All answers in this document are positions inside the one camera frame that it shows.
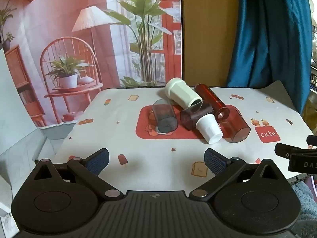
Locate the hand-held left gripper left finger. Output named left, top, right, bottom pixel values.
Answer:
left=33, top=148, right=124, bottom=200

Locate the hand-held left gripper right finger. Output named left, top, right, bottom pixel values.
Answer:
left=189, top=148, right=286, bottom=200

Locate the small white cup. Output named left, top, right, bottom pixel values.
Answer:
left=195, top=114, right=224, bottom=144

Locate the large brown-red transparent cup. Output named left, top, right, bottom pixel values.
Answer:
left=218, top=104, right=251, bottom=144

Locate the slim red transparent cup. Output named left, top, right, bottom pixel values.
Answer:
left=194, top=83, right=230, bottom=120

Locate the grey transparent cup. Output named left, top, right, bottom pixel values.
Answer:
left=152, top=99, right=178, bottom=134

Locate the cream white ribbed cup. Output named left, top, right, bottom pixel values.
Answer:
left=165, top=78, right=204, bottom=110

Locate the light blue fluffy towel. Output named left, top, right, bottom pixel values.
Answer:
left=288, top=175, right=317, bottom=233

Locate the white printed tablecloth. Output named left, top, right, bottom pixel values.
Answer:
left=51, top=85, right=315, bottom=196

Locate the blue curtain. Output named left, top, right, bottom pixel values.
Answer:
left=226, top=0, right=313, bottom=116

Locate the printed room scene backdrop cloth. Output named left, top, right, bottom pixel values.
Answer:
left=0, top=0, right=184, bottom=140

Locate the brown cardboard panel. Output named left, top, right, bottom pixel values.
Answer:
left=181, top=0, right=239, bottom=87

